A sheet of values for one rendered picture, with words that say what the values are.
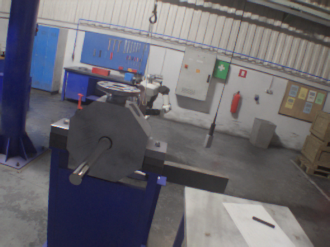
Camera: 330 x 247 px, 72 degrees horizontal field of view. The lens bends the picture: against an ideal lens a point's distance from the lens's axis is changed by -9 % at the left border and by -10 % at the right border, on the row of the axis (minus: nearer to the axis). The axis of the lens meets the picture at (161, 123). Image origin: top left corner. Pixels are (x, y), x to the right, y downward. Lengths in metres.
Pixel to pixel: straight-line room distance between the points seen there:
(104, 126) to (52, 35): 5.67
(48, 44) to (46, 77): 0.88
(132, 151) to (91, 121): 0.30
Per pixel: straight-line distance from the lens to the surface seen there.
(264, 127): 6.57
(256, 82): 6.90
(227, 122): 6.92
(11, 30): 3.27
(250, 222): 1.57
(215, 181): 2.01
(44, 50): 7.12
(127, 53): 6.74
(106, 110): 1.46
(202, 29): 6.70
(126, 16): 6.92
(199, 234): 1.32
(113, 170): 1.57
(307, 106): 7.49
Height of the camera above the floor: 1.66
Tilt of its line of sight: 15 degrees down
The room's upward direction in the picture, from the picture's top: 13 degrees clockwise
